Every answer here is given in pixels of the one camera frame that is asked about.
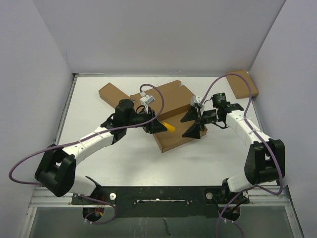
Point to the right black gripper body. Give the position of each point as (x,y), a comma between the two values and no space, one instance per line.
(208,117)

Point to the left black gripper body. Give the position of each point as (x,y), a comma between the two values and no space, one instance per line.
(140,118)

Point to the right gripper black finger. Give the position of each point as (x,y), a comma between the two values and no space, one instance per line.
(193,131)
(192,114)

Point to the small yellow object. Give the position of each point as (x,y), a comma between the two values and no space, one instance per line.
(169,127)

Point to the large cardboard box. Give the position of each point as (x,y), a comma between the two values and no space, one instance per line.
(177,99)

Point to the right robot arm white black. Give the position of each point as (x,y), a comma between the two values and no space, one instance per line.
(265,160)

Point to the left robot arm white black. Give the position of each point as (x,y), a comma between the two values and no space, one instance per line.
(56,170)

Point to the small closed cardboard box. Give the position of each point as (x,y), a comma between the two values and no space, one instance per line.
(112,95)

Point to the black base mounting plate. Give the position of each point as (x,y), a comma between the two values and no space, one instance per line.
(163,201)

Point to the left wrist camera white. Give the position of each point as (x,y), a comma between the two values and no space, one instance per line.
(146,100)

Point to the aluminium frame rail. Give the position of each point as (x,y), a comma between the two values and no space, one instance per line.
(43,198)

